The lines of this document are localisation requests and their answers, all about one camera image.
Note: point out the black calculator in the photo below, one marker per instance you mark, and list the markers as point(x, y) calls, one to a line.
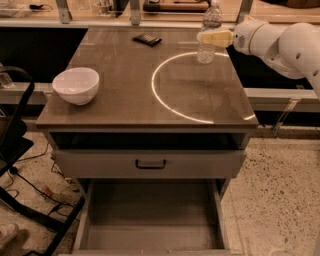
point(147, 39)

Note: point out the metal rail frame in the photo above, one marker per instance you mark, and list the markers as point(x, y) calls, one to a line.
point(149, 13)

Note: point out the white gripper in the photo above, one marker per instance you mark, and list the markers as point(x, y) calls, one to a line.
point(244, 37)

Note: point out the black drawer handle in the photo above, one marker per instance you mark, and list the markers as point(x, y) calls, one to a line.
point(150, 165)

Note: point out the clear plastic water bottle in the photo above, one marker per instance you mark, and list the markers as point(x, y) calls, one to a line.
point(212, 21)

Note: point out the upper grey drawer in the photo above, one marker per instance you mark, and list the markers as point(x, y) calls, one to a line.
point(192, 164)

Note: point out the black chair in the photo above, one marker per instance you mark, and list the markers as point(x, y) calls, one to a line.
point(12, 146)

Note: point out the white ceramic bowl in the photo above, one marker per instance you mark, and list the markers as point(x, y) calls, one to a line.
point(77, 85)

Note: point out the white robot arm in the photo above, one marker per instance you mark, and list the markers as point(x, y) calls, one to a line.
point(292, 51)

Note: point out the open bottom drawer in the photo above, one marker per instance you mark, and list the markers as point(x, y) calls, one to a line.
point(152, 218)

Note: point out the grey drawer cabinet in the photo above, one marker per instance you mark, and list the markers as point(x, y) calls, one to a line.
point(152, 98)

